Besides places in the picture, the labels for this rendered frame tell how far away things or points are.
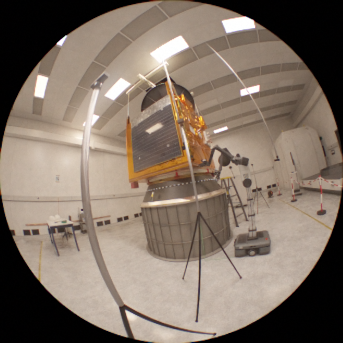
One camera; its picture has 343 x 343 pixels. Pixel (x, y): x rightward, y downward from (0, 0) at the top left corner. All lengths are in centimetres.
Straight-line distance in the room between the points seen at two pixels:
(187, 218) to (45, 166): 605
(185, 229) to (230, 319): 165
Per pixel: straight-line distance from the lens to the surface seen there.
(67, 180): 634
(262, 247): 226
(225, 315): 155
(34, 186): 628
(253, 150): 1040
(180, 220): 219
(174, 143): 220
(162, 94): 393
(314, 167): 830
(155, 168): 242
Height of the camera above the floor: 135
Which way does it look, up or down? 10 degrees up
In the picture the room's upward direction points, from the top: 9 degrees counter-clockwise
